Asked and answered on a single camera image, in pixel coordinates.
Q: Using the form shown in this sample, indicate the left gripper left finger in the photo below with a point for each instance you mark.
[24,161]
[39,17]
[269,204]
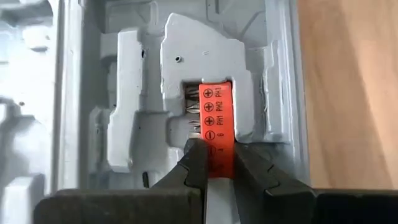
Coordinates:
[194,168]

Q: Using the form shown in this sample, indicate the grey plastic tool case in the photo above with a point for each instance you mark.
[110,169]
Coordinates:
[202,46]

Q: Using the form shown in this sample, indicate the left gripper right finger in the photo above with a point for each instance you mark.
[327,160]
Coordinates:
[255,174]

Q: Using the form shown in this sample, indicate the steel screwdriver bit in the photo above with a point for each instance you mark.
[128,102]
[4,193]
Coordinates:
[193,92]
[193,108]
[195,123]

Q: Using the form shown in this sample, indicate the red bit holder strip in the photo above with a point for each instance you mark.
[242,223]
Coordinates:
[217,124]

